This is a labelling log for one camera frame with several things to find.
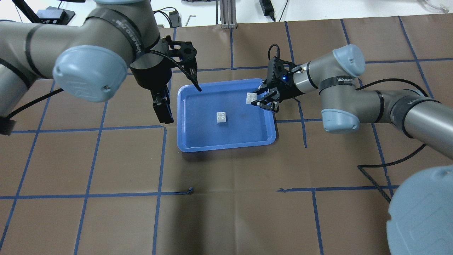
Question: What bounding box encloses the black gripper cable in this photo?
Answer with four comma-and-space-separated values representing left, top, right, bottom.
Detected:
356, 78, 430, 204
7, 89, 64, 119

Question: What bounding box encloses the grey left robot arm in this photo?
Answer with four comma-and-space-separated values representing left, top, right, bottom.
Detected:
0, 0, 202, 136

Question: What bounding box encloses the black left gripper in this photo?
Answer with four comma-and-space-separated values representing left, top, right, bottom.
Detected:
132, 37, 202, 124

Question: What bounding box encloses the blue plastic tray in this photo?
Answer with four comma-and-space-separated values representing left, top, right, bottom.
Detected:
177, 79, 277, 152

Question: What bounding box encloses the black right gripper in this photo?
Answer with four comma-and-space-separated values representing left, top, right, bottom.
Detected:
251, 58, 304, 113

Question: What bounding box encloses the aluminium frame post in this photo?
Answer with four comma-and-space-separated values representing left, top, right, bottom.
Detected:
219, 0, 237, 29

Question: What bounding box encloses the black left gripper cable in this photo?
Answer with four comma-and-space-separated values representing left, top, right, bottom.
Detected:
7, 89, 64, 119

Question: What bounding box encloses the white block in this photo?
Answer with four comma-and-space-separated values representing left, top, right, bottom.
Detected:
216, 112, 228, 123
246, 92, 257, 104

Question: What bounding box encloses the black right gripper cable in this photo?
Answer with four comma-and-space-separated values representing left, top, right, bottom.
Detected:
356, 78, 430, 204

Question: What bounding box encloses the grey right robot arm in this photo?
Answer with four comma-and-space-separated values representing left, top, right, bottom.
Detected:
247, 45, 453, 255

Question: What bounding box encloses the black power adapter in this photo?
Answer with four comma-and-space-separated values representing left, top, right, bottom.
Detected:
259, 0, 274, 17

